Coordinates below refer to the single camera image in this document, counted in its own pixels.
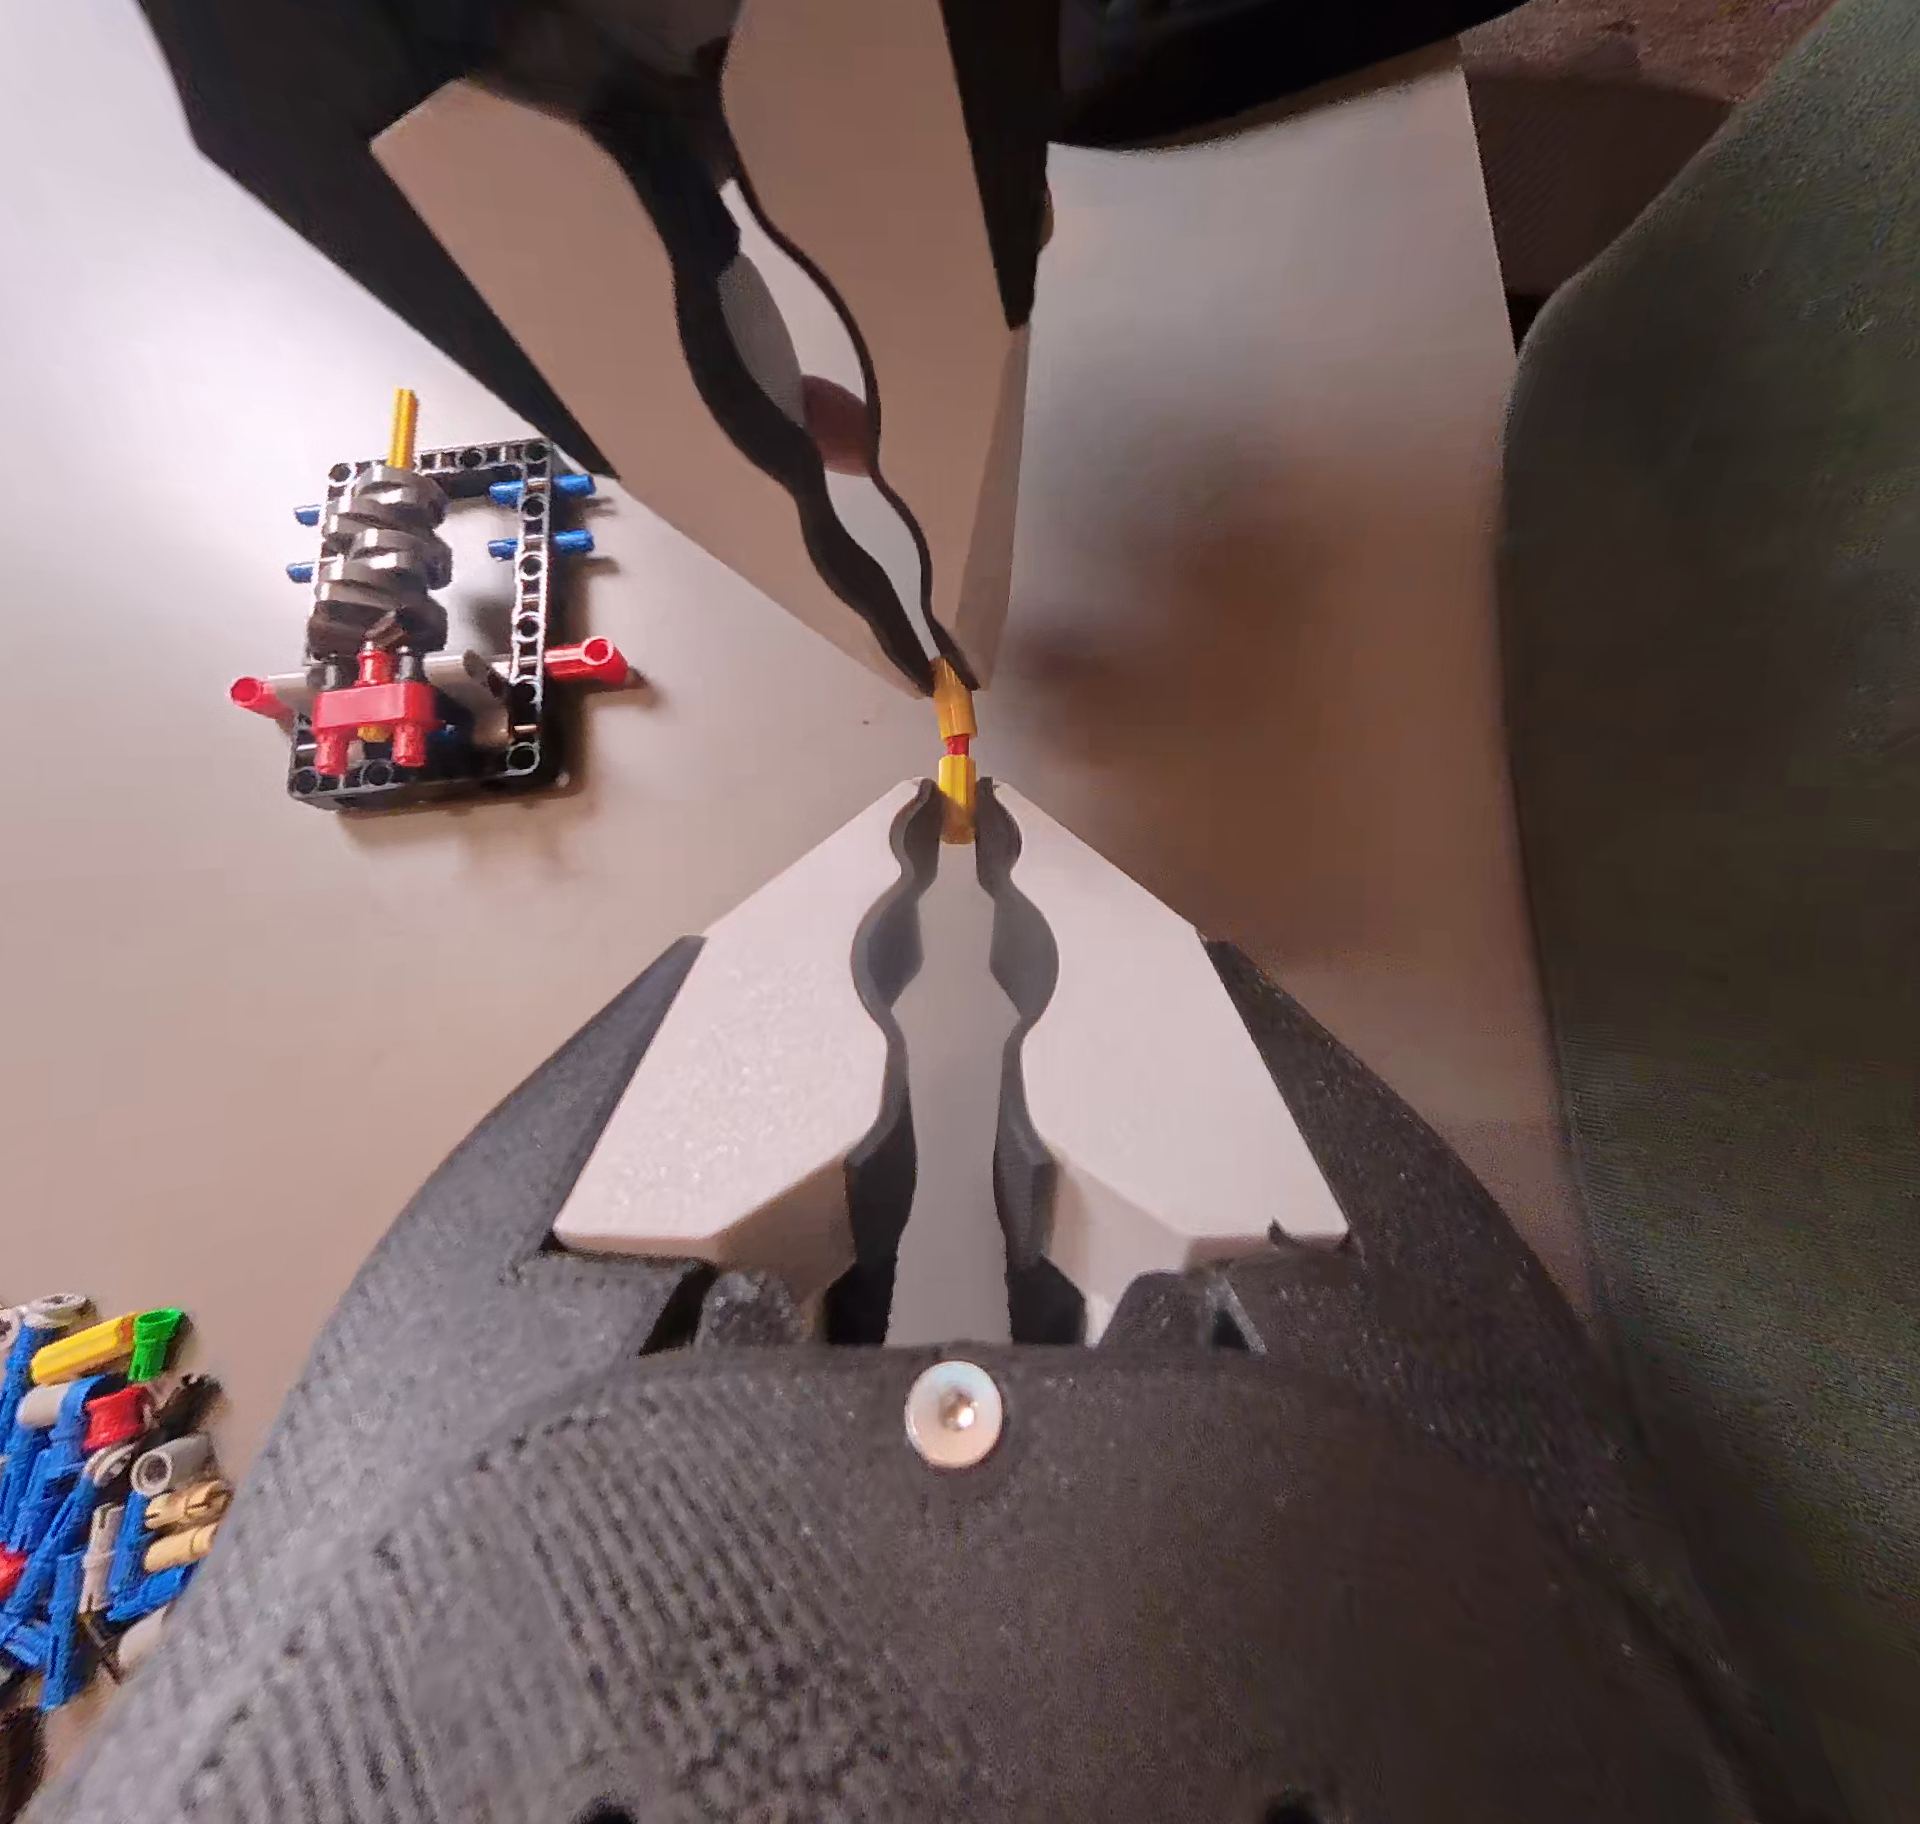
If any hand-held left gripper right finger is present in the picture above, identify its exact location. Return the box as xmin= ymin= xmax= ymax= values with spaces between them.
xmin=970 ymin=778 xmax=1350 ymax=1339

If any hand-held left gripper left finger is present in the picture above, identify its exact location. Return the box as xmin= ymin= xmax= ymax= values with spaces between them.
xmin=551 ymin=778 xmax=940 ymax=1322

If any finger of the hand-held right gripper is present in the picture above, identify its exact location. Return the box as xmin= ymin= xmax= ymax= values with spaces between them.
xmin=371 ymin=74 xmax=943 ymax=695
xmin=720 ymin=0 xmax=1039 ymax=694

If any black lego frame assembly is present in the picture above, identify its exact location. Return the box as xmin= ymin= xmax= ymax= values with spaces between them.
xmin=229 ymin=386 xmax=632 ymax=807

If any pile of small lego pieces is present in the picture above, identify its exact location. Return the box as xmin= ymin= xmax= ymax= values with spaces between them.
xmin=0 ymin=1292 xmax=234 ymax=1726

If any person's right hand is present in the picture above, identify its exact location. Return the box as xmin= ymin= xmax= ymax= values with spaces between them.
xmin=800 ymin=374 xmax=879 ymax=478

